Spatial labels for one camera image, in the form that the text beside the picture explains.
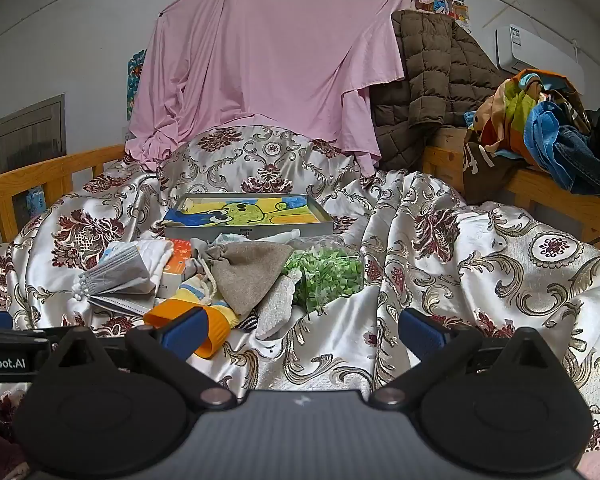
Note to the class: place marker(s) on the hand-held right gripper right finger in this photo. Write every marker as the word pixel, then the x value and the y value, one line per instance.
pixel 420 334

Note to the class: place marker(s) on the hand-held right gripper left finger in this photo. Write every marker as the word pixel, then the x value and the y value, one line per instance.
pixel 182 334

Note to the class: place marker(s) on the pastel striped yellow sock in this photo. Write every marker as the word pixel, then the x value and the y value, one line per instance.
pixel 195 292

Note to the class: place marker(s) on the navy white striped sock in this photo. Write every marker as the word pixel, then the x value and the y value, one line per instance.
pixel 247 321

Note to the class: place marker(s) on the grey face mask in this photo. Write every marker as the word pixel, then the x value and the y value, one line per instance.
pixel 115 272

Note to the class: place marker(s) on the white foam piece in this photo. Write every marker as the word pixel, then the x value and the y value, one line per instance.
pixel 275 310

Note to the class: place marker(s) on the grey metal tray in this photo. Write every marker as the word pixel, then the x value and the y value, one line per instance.
pixel 260 232

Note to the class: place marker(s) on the white blue printed cloth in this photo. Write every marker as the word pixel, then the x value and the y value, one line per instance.
pixel 286 235

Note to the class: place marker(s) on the orange white box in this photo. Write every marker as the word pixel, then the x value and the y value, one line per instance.
pixel 177 260

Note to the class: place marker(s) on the floral satin blanket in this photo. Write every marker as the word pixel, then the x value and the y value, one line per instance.
pixel 480 260

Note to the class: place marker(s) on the bag of green paper bits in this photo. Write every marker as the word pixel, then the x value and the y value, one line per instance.
pixel 325 275

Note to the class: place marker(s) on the light blue garment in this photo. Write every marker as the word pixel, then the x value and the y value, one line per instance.
pixel 540 135

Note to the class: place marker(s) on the blue jeans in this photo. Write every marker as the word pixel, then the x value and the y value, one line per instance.
pixel 585 165

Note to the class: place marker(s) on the brown quilted jacket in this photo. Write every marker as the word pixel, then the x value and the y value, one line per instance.
pixel 430 85

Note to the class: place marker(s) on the pink bed sheet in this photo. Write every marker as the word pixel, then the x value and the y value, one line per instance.
pixel 280 60

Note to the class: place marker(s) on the white air conditioner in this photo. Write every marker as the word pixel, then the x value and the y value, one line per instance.
pixel 530 50

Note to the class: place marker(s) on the wooden bed rail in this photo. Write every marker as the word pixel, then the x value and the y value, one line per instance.
pixel 30 170

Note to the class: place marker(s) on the wooden bed frame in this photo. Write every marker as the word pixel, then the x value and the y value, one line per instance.
pixel 545 195

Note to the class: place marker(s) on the grey wall hatch door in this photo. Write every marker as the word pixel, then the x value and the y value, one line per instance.
pixel 25 135

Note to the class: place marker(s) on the blue patterned wall poster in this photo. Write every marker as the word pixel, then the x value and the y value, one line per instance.
pixel 135 85

